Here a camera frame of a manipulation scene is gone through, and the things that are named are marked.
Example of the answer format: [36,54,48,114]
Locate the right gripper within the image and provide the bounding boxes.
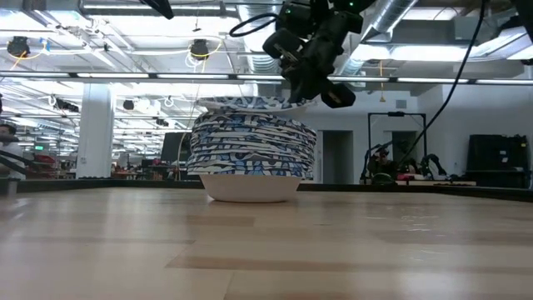
[286,27,357,109]

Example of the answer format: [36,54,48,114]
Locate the long ceiling light strip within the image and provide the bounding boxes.
[0,71,533,86]

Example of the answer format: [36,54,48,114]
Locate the white square pillar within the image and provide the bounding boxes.
[76,82,117,179]

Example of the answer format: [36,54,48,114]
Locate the black equipment cases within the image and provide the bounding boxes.
[465,132,532,189]

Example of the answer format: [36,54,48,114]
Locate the person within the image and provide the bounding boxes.
[0,121,27,181]

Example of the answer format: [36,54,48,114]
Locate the black ceiling camera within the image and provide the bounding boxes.
[189,37,212,62]
[6,35,32,58]

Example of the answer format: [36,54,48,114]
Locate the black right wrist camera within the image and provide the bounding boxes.
[262,27,301,60]

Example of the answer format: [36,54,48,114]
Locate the corrugated silver vertical duct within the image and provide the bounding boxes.
[245,52,286,76]

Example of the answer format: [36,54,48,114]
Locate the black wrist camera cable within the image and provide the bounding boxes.
[227,12,281,38]

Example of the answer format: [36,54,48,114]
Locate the black metal gantry frame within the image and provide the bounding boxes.
[367,111,427,184]

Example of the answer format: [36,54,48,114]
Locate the black hanging cable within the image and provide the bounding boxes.
[398,0,488,164]

